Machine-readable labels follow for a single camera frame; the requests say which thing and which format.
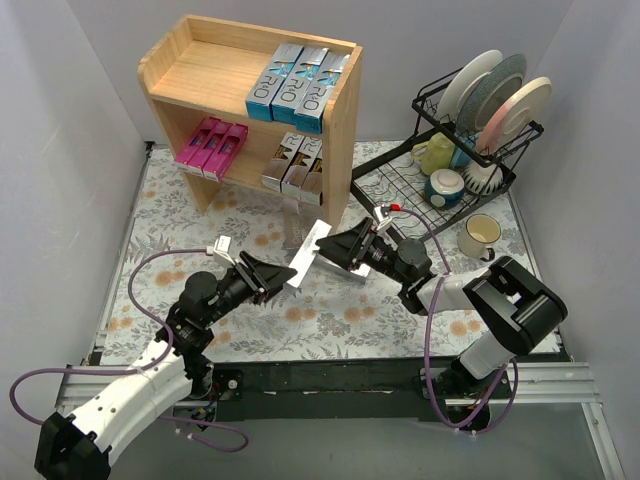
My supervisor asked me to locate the silver toothpaste box slanted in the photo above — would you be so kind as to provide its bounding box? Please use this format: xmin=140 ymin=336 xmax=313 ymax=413
xmin=284 ymin=220 xmax=332 ymax=292

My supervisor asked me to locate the silver Protect toothpaste box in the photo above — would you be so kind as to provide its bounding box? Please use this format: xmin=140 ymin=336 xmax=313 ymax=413
xmin=283 ymin=197 xmax=304 ymax=250
xmin=314 ymin=257 xmax=371 ymax=284

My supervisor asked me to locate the silver black gold toothpaste box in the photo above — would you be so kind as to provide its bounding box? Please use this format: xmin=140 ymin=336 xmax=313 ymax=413
xmin=281 ymin=137 xmax=322 ymax=199

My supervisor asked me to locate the pink toothpaste box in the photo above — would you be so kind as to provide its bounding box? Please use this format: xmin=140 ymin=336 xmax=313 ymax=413
xmin=187 ymin=120 xmax=233 ymax=175
xmin=175 ymin=117 xmax=219 ymax=169
xmin=202 ymin=124 xmax=248 ymax=181

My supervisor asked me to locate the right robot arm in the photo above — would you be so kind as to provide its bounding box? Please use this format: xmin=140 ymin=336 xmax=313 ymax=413
xmin=316 ymin=218 xmax=568 ymax=398

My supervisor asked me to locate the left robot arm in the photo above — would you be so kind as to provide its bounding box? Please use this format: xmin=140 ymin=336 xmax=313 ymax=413
xmin=35 ymin=252 xmax=297 ymax=479

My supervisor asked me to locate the wooden two-tier shelf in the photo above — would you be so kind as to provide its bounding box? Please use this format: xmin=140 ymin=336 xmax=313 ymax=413
xmin=137 ymin=15 xmax=362 ymax=227

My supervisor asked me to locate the floral table mat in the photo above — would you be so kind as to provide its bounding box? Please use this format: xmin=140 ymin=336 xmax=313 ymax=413
xmin=103 ymin=140 xmax=558 ymax=363

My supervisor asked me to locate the teal spotted bowl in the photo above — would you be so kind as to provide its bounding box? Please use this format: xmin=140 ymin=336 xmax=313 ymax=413
xmin=424 ymin=169 xmax=465 ymax=210

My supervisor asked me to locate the cream enamel mug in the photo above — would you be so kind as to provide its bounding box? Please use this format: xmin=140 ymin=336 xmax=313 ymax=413
xmin=457 ymin=214 xmax=502 ymax=262

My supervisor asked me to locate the green mug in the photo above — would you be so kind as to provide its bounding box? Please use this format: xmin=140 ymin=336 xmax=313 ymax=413
xmin=410 ymin=133 xmax=455 ymax=176

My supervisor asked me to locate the blue mug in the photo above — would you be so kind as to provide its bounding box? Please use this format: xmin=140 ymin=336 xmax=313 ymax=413
xmin=449 ymin=134 xmax=478 ymax=170

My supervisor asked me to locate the black striped white bowl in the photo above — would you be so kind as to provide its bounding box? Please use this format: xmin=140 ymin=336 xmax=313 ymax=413
xmin=462 ymin=162 xmax=503 ymax=196

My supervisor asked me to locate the white plate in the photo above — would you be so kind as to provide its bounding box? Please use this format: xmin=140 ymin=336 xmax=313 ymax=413
xmin=435 ymin=50 xmax=503 ymax=123

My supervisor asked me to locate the pink and cream plate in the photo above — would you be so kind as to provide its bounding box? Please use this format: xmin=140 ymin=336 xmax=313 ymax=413
xmin=475 ymin=77 xmax=553 ymax=156

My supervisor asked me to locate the grey speckled plate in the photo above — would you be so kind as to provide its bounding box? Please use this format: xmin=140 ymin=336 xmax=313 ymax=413
xmin=456 ymin=54 xmax=527 ymax=135

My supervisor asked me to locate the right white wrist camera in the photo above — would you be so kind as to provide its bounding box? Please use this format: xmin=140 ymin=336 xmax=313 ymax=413
xmin=373 ymin=204 xmax=402 ymax=235

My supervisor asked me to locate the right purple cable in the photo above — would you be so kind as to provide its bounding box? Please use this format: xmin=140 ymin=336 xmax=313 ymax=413
xmin=397 ymin=207 xmax=520 ymax=434

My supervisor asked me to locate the purple cable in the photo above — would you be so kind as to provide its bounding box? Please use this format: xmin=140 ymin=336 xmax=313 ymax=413
xmin=9 ymin=247 xmax=250 ymax=453
xmin=397 ymin=207 xmax=520 ymax=434

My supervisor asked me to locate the black wire dish rack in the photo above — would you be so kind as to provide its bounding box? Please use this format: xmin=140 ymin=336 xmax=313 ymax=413
xmin=350 ymin=71 xmax=544 ymax=233

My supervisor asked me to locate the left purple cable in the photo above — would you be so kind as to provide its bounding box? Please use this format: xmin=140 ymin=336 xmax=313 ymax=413
xmin=9 ymin=247 xmax=250 ymax=453

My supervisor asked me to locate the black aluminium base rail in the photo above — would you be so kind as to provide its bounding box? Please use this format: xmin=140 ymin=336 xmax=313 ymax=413
xmin=54 ymin=358 xmax=598 ymax=431

